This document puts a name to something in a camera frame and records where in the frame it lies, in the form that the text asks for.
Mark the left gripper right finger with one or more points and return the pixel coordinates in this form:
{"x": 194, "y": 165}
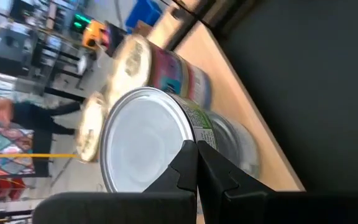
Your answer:
{"x": 275, "y": 208}

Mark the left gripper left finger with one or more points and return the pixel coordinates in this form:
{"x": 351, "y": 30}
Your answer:
{"x": 120, "y": 208}

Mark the pink-label seafood can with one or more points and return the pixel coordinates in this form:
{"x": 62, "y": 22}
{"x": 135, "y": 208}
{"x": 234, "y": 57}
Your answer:
{"x": 163, "y": 68}
{"x": 199, "y": 85}
{"x": 90, "y": 127}

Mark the person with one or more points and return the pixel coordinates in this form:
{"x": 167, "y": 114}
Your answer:
{"x": 42, "y": 115}

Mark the colourful patchwork quilt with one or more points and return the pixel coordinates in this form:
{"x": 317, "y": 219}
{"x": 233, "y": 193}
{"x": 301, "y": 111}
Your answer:
{"x": 2, "y": 149}

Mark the blue plastic bin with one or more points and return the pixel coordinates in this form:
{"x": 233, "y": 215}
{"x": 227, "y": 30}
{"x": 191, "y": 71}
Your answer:
{"x": 143, "y": 12}

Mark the wooden shelf with black frame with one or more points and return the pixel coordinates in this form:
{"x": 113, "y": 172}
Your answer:
{"x": 228, "y": 93}

